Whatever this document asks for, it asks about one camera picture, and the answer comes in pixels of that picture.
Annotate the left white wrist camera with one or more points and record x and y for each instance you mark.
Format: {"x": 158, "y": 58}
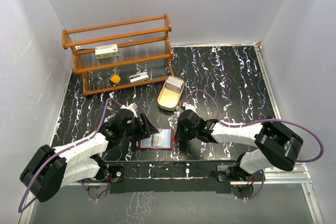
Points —
{"x": 132, "y": 107}

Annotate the yellow square object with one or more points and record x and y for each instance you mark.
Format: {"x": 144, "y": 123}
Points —
{"x": 115, "y": 79}

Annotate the white red box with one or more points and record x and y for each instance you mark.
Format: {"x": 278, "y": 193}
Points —
{"x": 107, "y": 51}

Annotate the wooden shelf rack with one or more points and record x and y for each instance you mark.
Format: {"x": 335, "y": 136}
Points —
{"x": 143, "y": 44}

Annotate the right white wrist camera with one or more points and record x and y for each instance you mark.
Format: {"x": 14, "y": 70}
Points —
{"x": 186, "y": 106}

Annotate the red leather card holder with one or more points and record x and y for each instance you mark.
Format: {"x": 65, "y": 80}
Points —
{"x": 145, "y": 143}

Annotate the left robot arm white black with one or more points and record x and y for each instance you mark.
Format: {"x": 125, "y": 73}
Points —
{"x": 52, "y": 168}

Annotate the beige oval tray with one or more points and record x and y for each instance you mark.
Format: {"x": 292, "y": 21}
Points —
{"x": 169, "y": 98}

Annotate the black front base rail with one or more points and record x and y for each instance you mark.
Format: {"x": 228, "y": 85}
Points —
{"x": 167, "y": 176}

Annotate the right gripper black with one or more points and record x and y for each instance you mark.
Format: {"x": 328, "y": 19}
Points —
{"x": 180, "y": 135}

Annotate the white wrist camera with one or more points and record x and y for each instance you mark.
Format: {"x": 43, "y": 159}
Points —
{"x": 132, "y": 107}
{"x": 186, "y": 106}

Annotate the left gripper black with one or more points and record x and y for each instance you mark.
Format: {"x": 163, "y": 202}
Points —
{"x": 145, "y": 130}

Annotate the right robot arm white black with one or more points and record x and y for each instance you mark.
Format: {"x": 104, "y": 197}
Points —
{"x": 275, "y": 144}

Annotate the white stapler-like object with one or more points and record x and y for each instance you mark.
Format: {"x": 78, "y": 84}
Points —
{"x": 139, "y": 77}

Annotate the stack of credit cards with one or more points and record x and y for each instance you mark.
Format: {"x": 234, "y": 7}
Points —
{"x": 174, "y": 82}

